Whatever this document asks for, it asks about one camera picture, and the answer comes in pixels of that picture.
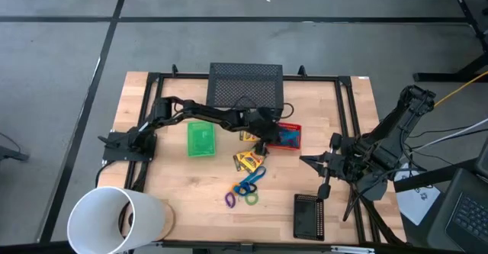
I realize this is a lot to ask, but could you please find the silver metal bracket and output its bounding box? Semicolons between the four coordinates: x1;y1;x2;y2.
330;245;377;254

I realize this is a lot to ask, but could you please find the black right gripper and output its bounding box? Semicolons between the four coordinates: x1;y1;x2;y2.
299;133;358;201

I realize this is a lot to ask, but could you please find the white cable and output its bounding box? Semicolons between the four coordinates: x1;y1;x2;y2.
409;118;488;154

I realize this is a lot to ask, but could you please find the red plastic basket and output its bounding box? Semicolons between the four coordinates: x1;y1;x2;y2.
268;121;303;151

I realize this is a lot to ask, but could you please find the black left camera cable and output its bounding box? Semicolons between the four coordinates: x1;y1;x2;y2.
232;95;295;120

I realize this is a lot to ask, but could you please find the green plastic basket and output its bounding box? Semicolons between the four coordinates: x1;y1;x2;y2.
186;121;217;158

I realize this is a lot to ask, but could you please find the yellow extension cable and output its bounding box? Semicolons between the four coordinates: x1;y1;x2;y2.
434;70;488;108

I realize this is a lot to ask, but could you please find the white flat box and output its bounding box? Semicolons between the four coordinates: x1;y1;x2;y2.
393;162;442;227

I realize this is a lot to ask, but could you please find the blue coil keychain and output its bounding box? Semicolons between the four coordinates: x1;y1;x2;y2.
233;182;258;196

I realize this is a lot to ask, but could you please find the black mesh metal shelf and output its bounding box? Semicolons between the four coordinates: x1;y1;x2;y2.
206;62;285;120

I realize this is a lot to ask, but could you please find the black plastic basket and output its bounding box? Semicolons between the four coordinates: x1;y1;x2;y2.
293;193;326;242

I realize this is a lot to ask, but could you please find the black desk leg frame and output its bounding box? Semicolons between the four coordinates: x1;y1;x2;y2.
413;0;488;83

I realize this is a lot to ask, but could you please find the round wooden lamp base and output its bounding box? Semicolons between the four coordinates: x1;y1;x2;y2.
154;198;177;242

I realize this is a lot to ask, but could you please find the black metal table frame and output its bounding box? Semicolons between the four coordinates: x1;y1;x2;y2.
95;63;408;254

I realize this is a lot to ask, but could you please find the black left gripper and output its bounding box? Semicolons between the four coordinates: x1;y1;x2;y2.
246;107;283;156

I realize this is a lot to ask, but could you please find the black laptop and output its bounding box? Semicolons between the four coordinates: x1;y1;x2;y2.
426;168;488;253

